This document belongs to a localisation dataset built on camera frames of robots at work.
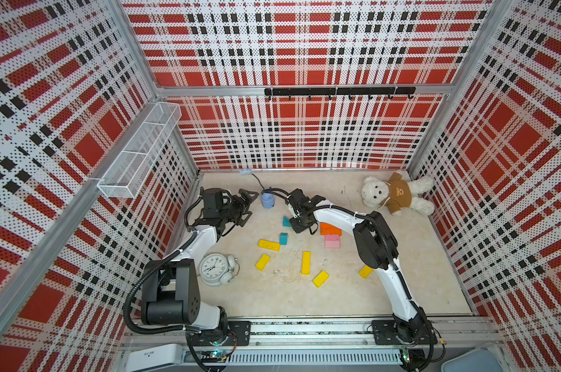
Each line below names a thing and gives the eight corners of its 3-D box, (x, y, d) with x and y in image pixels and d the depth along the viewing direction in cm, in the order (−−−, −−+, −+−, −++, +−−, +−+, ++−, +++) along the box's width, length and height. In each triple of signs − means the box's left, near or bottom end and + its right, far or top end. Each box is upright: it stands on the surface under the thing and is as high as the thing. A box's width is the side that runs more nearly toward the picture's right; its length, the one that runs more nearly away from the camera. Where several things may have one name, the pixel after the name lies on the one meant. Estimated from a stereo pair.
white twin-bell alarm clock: (200, 285, 86) (195, 281, 82) (207, 258, 93) (203, 253, 89) (236, 285, 86) (234, 281, 82) (241, 258, 93) (238, 252, 89)
